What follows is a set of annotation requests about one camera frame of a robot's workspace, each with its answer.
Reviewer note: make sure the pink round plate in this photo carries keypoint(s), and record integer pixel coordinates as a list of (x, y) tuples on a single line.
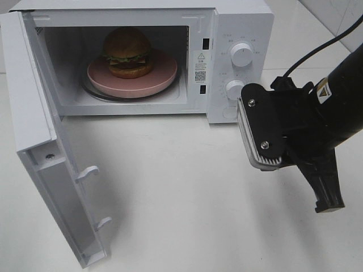
[(161, 76)]

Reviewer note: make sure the white microwave oven body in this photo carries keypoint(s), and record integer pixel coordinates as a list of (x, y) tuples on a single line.
[(198, 34)]

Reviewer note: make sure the white microwave knob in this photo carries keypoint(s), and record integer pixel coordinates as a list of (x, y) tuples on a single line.
[(234, 89), (241, 54)]

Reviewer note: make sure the white adjacent table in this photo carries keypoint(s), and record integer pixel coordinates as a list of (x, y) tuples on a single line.
[(301, 26)]

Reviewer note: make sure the white microwave door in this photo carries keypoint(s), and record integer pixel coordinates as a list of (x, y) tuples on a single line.
[(41, 142)]

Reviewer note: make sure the burger with lettuce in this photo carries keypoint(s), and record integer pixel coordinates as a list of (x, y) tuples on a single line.
[(127, 51)]

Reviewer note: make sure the round door release button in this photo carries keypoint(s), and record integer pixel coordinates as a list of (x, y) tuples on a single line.
[(230, 112)]

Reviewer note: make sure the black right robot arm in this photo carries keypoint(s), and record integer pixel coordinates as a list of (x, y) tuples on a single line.
[(343, 110)]

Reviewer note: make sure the glass microwave turntable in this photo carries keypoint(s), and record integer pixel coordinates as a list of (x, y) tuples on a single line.
[(174, 93)]

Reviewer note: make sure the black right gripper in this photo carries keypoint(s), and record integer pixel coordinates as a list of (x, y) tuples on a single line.
[(310, 140)]

